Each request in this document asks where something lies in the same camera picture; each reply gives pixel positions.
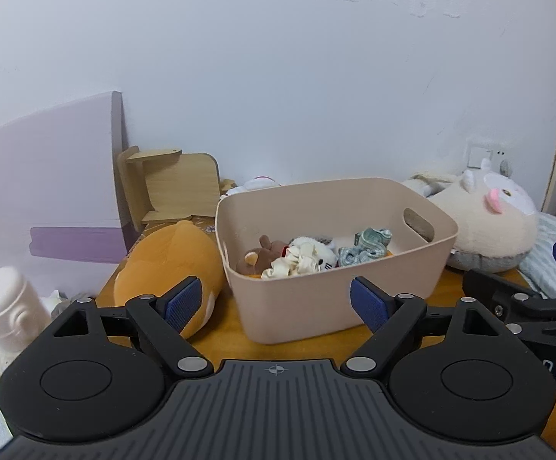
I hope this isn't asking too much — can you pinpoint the small white grey plush toy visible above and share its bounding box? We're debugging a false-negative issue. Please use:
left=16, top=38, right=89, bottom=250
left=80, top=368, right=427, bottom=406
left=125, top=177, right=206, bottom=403
left=287, top=236, right=339, bottom=271

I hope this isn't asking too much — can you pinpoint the wooden phone stand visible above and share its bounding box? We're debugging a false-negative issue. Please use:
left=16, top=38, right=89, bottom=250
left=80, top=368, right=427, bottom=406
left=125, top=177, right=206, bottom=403
left=117, top=146, right=238, bottom=233

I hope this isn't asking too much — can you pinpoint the white plush toy pink nose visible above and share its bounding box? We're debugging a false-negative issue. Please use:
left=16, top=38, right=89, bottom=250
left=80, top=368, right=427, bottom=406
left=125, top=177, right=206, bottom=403
left=402, top=158, right=540, bottom=274

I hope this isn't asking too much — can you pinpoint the cream scrunchie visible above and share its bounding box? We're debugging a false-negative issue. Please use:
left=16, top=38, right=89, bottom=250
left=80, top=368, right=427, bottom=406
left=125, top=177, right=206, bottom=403
left=262, top=244, right=318, bottom=279

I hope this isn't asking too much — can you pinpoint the beige plastic storage bin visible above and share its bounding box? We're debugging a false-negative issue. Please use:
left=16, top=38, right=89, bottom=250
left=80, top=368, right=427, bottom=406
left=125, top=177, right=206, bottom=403
left=215, top=177, right=459, bottom=345

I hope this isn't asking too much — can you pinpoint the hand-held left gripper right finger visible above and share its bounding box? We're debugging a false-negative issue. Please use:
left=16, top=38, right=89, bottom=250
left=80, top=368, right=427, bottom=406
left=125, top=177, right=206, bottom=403
left=345, top=275, right=505, bottom=376

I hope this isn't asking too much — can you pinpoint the white wall socket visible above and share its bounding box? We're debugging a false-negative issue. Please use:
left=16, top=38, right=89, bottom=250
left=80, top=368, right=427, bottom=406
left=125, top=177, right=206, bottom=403
left=464, top=141, right=513, bottom=176

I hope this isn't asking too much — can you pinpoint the purple board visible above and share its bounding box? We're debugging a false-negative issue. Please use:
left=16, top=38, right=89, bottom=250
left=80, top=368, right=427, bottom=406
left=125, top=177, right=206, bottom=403
left=0, top=90, right=132, bottom=298

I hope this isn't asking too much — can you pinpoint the small white red plush toy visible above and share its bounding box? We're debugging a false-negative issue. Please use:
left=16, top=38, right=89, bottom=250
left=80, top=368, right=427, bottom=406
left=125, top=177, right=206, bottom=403
left=220, top=176, right=283, bottom=197

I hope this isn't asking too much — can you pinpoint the pale blue checked blanket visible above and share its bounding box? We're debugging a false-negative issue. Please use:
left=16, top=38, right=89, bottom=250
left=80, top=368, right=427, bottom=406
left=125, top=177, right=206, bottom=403
left=520, top=211, right=556, bottom=298

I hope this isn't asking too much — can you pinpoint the green patterned scrunchie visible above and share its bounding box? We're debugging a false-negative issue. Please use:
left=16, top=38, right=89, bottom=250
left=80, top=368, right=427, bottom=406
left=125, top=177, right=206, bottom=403
left=338, top=227, right=392, bottom=265

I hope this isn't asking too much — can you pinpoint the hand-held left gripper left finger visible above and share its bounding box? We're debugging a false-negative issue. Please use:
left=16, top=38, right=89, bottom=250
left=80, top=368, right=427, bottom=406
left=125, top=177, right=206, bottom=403
left=52, top=275, right=215, bottom=377

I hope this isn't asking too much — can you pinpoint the white plastic bottle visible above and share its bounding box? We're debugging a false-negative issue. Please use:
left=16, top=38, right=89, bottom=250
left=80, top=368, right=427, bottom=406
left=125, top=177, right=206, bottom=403
left=0, top=267, right=53, bottom=375

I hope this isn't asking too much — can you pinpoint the brown bear plush toy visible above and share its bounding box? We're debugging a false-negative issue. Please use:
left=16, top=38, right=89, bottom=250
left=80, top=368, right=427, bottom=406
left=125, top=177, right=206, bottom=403
left=236, top=235, right=290, bottom=276

